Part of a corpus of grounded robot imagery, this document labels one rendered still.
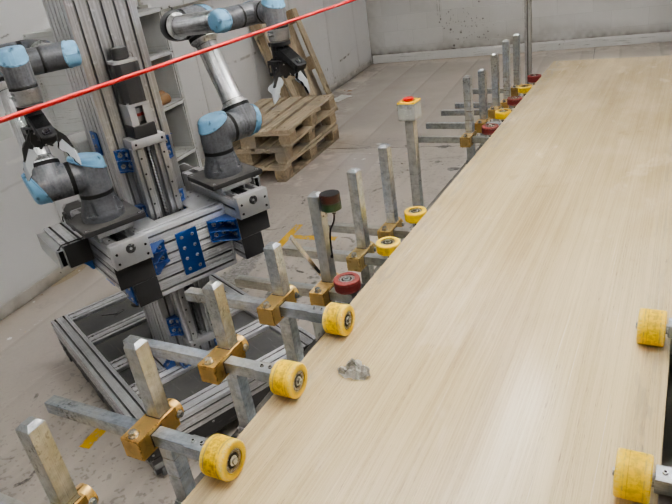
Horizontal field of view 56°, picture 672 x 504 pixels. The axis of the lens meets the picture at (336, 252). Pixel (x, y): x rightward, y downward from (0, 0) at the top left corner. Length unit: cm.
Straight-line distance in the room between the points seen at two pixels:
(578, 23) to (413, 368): 837
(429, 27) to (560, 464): 892
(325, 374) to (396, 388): 18
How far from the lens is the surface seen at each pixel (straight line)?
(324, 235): 186
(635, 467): 117
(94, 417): 150
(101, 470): 291
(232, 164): 250
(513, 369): 147
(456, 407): 137
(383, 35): 1008
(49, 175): 230
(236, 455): 129
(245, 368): 148
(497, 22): 968
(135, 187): 257
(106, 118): 249
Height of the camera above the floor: 180
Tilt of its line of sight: 26 degrees down
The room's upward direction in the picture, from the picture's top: 9 degrees counter-clockwise
